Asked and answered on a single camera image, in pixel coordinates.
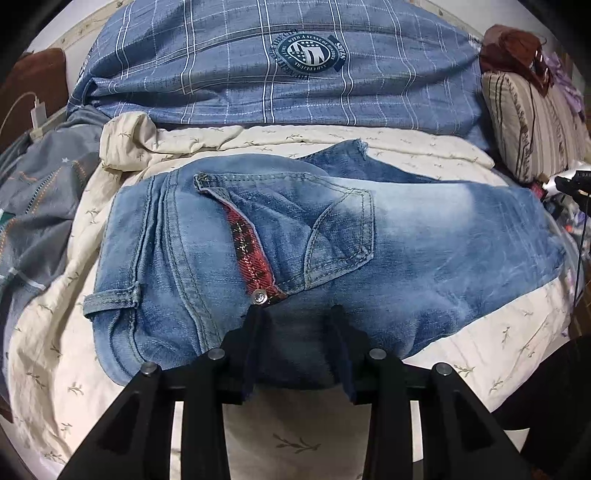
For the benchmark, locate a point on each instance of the purple cloth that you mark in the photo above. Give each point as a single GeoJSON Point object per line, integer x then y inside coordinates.
{"type": "Point", "coordinates": [568, 78]}

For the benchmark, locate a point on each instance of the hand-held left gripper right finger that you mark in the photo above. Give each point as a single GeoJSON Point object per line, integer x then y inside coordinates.
{"type": "Point", "coordinates": [344, 350]}

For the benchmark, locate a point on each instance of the colourful clutter pile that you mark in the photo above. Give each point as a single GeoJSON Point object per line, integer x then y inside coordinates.
{"type": "Point", "coordinates": [565, 221]}

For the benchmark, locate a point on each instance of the cream leaf-print bed sheet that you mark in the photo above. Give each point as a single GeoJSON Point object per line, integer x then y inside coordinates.
{"type": "Point", "coordinates": [461, 360]}

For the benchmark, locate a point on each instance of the red-brown cloth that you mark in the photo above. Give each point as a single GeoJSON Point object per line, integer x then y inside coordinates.
{"type": "Point", "coordinates": [508, 50]}

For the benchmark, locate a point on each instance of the dark cloth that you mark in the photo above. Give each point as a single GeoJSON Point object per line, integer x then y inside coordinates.
{"type": "Point", "coordinates": [554, 406]}

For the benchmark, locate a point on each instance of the blue denim pants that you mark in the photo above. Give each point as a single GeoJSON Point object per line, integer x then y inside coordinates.
{"type": "Point", "coordinates": [415, 254]}

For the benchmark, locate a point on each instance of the grey star-print blanket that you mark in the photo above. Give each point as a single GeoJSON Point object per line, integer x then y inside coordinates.
{"type": "Point", "coordinates": [41, 194]}

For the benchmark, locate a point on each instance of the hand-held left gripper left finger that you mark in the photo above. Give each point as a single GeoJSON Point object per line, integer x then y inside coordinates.
{"type": "Point", "coordinates": [244, 350]}

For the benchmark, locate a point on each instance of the brown headboard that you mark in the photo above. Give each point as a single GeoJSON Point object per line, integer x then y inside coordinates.
{"type": "Point", "coordinates": [32, 74]}

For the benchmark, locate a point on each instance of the striped beige pillow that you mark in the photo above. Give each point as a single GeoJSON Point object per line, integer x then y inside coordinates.
{"type": "Point", "coordinates": [521, 120]}

